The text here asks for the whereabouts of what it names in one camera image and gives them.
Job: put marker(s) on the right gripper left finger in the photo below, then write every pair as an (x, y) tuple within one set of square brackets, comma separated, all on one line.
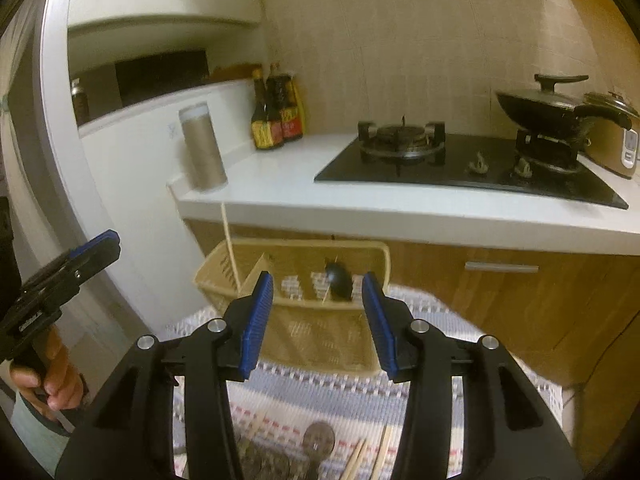
[(127, 431)]

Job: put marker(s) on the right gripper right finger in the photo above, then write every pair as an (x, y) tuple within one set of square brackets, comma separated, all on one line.
[(509, 432)]

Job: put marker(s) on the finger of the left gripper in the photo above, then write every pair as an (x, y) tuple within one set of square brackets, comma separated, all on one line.
[(94, 256)]

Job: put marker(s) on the wooden chopstick across spoons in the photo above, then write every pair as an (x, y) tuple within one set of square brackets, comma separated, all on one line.
[(382, 452)]

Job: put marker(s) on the clear spoon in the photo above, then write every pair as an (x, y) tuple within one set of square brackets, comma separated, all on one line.
[(318, 445)]

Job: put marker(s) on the person's left hand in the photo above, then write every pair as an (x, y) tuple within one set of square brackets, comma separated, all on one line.
[(60, 389)]

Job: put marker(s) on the white refrigerator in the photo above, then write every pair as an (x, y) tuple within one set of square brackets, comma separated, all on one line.
[(139, 164)]

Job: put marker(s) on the beige thermos flask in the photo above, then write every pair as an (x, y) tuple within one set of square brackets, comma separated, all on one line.
[(202, 147)]

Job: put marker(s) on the wooden base cabinets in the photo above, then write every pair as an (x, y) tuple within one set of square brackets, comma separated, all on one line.
[(572, 318)]

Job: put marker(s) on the striped woven table mat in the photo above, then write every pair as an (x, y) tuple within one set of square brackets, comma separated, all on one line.
[(272, 410)]

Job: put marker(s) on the yellow plastic utensil basket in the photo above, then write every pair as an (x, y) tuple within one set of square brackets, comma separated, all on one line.
[(331, 337)]

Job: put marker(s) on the red label sauce bottle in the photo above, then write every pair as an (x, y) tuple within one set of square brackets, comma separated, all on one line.
[(282, 88)]

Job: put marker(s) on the black gas stove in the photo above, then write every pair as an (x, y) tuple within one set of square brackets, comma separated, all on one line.
[(429, 155)]

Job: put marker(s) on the brown rice cooker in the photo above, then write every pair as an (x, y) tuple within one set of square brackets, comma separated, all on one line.
[(613, 140)]

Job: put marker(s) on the black wok with lid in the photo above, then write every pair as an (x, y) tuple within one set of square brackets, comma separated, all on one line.
[(546, 111)]

